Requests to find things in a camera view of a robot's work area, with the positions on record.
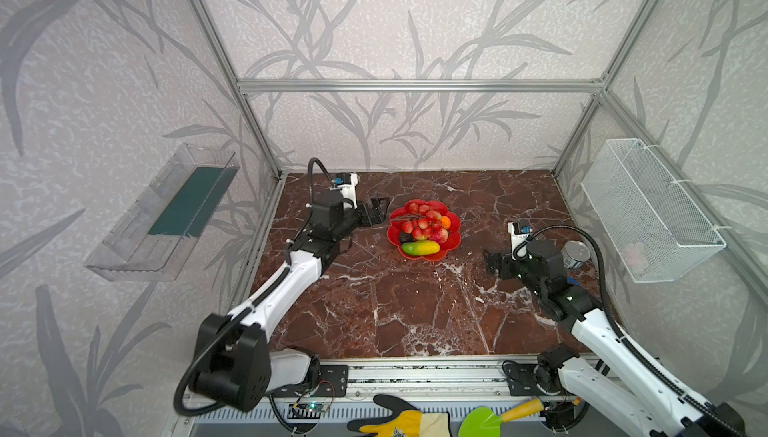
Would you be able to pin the yellow black work glove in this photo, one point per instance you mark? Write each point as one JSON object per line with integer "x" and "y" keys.
{"x": 404, "y": 420}

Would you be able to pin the metal tin can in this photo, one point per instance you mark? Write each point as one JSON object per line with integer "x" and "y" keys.
{"x": 575, "y": 254}

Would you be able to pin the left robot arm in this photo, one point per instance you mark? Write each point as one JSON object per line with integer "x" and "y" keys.
{"x": 246, "y": 330}

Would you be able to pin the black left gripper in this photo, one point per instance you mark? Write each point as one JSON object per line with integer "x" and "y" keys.
{"x": 366, "y": 214}

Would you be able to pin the green toy shovel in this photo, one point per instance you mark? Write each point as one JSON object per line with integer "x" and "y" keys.
{"x": 483, "y": 421}

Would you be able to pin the dark fake avocado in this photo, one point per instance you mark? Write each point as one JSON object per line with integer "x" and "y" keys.
{"x": 406, "y": 238}

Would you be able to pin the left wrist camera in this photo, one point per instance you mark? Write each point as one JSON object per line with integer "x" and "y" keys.
{"x": 346, "y": 183}

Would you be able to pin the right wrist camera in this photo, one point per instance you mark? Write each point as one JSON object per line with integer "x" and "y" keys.
{"x": 520, "y": 232}

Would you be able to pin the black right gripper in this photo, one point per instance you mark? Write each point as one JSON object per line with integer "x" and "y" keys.
{"x": 502, "y": 264}

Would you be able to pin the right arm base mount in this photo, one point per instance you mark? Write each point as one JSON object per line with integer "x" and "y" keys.
{"x": 534, "y": 380}

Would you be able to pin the red fake lychee bunch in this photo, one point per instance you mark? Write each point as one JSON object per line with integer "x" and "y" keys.
{"x": 422, "y": 220}

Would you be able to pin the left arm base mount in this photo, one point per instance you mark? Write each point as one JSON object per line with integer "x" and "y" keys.
{"x": 327, "y": 380}

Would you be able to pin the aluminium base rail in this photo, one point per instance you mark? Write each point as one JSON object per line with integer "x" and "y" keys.
{"x": 420, "y": 380}

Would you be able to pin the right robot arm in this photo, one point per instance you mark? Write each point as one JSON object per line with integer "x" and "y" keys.
{"x": 641, "y": 397}

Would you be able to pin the clear plastic wall bin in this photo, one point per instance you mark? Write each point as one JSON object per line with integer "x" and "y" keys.
{"x": 158, "y": 233}

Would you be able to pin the white wire mesh basket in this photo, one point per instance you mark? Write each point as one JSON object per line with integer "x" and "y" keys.
{"x": 658, "y": 230}

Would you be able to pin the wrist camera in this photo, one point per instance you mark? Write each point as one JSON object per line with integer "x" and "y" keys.
{"x": 346, "y": 183}
{"x": 520, "y": 232}

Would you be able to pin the green circuit board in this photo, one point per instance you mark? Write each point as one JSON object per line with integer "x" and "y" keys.
{"x": 312, "y": 410}

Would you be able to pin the red flower-shaped fruit bowl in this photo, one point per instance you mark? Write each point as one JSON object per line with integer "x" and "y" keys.
{"x": 452, "y": 243}

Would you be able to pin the green yellow fake mango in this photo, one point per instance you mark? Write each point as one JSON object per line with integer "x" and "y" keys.
{"x": 421, "y": 248}

